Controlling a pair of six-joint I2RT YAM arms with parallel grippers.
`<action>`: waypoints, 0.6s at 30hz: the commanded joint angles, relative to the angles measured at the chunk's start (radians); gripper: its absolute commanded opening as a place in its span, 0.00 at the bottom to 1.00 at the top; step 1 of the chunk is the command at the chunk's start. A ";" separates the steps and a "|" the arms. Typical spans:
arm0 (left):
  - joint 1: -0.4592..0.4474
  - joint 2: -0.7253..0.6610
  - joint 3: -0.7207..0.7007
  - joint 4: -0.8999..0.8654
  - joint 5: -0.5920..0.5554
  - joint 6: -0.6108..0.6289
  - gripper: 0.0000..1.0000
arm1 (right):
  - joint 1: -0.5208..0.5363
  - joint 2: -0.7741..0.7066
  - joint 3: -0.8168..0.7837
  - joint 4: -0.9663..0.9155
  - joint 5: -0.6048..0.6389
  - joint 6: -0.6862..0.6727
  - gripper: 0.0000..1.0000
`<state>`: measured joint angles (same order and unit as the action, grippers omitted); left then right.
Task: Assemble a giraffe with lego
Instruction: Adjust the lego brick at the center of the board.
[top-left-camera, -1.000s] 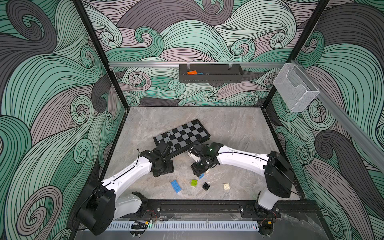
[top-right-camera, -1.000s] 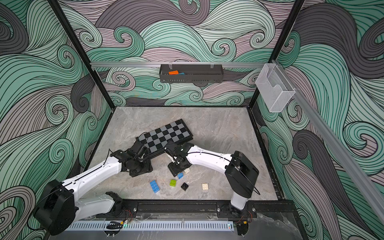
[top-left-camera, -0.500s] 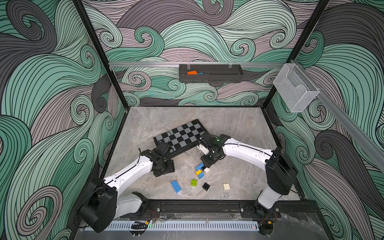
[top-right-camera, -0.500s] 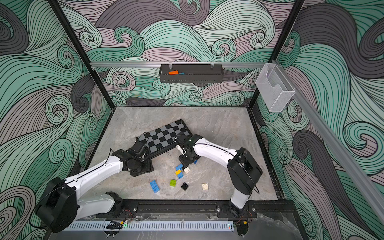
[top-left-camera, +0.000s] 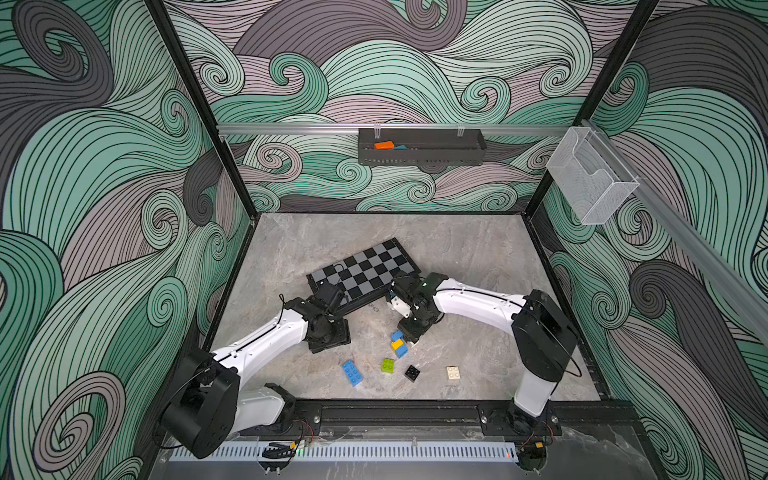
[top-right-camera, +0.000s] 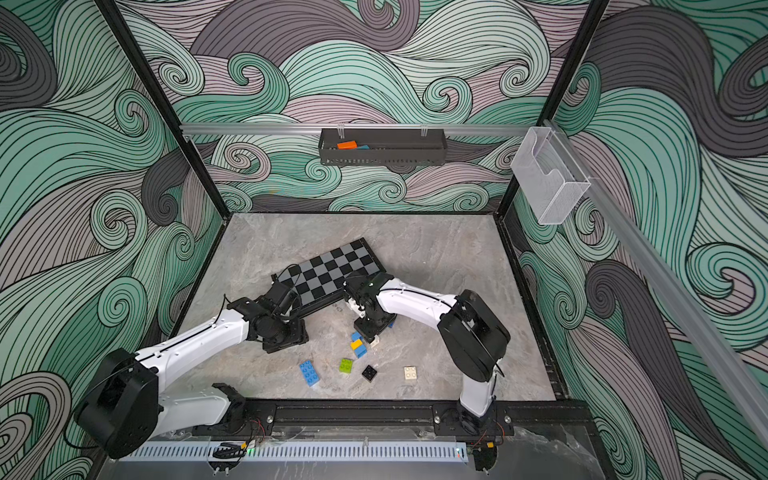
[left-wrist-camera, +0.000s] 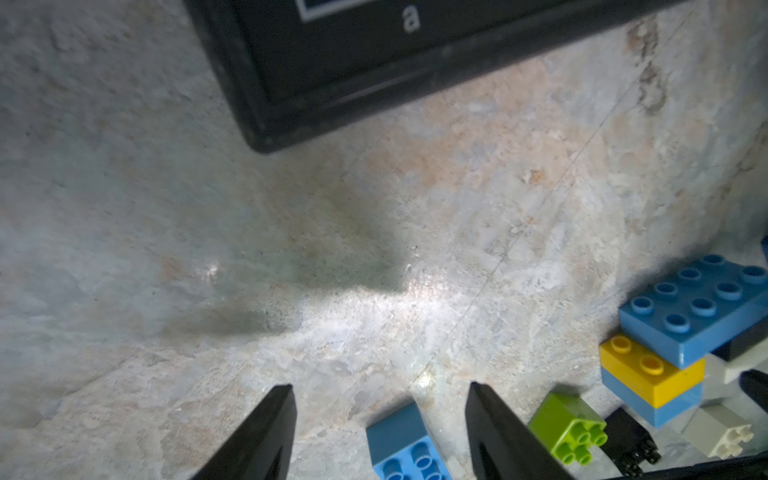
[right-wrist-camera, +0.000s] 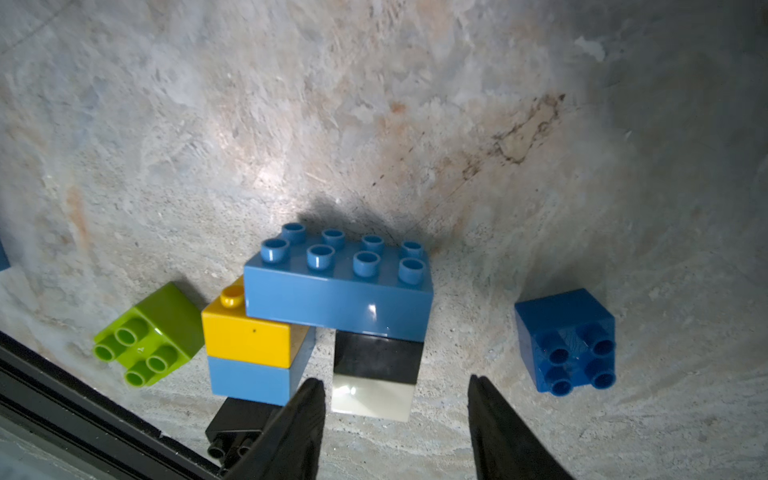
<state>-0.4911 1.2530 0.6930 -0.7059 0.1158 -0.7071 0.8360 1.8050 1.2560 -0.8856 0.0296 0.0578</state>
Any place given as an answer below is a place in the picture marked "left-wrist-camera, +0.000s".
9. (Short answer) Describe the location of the white square brick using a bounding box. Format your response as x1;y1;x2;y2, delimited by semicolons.
706;350;767;385

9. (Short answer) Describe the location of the lime green square brick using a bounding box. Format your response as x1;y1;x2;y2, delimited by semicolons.
528;392;608;466

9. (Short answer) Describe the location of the black grey chessboard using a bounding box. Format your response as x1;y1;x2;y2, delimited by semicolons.
185;0;663;153

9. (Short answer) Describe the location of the black square brick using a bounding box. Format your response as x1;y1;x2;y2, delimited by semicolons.
712;330;767;361
601;408;661;478

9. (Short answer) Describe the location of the cream square brick lower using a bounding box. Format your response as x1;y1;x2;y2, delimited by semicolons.
682;404;754;460

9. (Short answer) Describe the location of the light blue long brick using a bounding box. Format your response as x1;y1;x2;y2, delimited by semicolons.
366;402;452;480
618;254;767;369

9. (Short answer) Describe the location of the dark blue square brick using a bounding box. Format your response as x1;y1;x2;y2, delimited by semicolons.
760;235;768;264

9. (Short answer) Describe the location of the light blue square brick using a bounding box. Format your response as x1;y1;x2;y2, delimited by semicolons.
600;365;704;430

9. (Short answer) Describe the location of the yellow square brick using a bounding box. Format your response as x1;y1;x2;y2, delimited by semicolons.
599;334;706;408

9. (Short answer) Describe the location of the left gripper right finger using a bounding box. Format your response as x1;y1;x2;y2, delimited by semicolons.
465;382;571;479

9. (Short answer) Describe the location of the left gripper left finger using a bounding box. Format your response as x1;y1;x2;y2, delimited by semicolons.
192;384;297;480

